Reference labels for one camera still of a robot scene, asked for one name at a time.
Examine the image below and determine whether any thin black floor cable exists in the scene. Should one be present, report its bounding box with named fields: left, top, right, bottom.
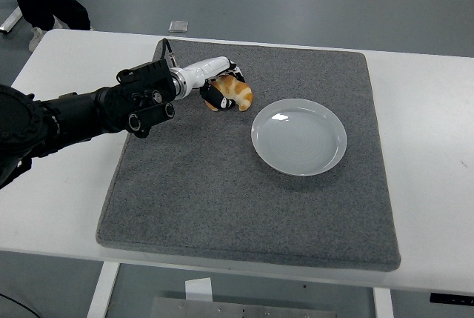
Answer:
left=0, top=291, right=38, bottom=318

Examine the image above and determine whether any grey felt mat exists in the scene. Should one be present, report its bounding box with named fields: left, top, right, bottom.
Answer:
left=96, top=38, right=403, bottom=273

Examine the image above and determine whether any narrow white table leg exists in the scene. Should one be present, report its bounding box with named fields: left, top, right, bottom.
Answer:
left=373, top=287, right=394, bottom=318

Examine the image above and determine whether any white table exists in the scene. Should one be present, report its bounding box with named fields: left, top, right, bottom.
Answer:
left=0, top=28, right=474, bottom=297

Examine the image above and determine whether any grey metal plate with screws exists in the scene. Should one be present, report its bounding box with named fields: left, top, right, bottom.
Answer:
left=150, top=297, right=336, bottom=318

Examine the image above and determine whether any pale grey round plate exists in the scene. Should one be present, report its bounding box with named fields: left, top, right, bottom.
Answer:
left=251, top=98, right=349, bottom=177

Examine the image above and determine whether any white desk leg frame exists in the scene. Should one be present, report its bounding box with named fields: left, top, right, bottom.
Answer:
left=0, top=7, right=24, bottom=34

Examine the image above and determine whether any black table control panel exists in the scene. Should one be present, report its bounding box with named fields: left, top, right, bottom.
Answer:
left=430, top=292, right=474, bottom=305

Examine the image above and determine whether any golden croissant bread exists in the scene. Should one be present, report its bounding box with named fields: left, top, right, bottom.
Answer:
left=207, top=74, right=255, bottom=112

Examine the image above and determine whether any wide white table leg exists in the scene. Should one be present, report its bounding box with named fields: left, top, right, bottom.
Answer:
left=85, top=261, right=121, bottom=318

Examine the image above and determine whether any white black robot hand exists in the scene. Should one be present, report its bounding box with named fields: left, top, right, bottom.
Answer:
left=180, top=56, right=247, bottom=112

